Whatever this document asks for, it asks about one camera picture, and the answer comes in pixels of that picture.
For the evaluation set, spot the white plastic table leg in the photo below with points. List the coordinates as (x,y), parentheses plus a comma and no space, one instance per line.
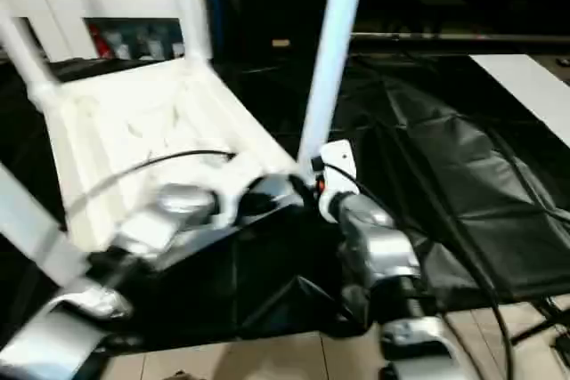
(24,59)
(329,64)
(31,220)
(189,10)

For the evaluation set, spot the white plastic table top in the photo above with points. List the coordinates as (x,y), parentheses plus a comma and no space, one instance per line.
(133,122)

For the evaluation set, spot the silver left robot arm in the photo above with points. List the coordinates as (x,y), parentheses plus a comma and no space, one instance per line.
(182,202)

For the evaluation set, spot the black mat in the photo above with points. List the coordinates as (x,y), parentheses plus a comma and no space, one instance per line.
(445,175)

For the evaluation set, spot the white mug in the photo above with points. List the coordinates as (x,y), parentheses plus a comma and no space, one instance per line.
(178,49)

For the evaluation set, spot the red bottle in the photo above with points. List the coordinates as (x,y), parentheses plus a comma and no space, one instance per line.
(98,44)

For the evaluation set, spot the white flat board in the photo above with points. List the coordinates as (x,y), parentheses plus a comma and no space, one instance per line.
(525,82)

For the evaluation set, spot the black metal folding leg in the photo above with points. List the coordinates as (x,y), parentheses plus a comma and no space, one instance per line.
(534,331)

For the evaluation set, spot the small dark object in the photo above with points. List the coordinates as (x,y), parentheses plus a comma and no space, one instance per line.
(564,62)

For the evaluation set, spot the grey metal rail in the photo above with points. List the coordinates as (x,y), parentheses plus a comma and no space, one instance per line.
(445,36)

